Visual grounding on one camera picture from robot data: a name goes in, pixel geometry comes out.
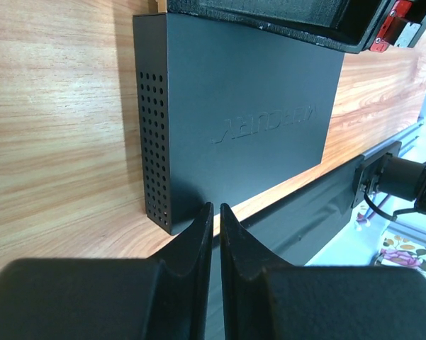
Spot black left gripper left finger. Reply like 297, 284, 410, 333
0, 203, 213, 339

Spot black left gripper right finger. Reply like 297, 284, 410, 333
220, 204, 426, 339

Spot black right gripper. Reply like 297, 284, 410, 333
364, 1, 426, 53

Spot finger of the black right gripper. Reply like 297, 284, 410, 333
164, 0, 386, 54

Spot black network switch box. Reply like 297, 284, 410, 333
133, 13, 344, 235

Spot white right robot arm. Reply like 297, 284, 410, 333
158, 0, 426, 221

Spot aluminium front frame rail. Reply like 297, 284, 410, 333
363, 118, 425, 159

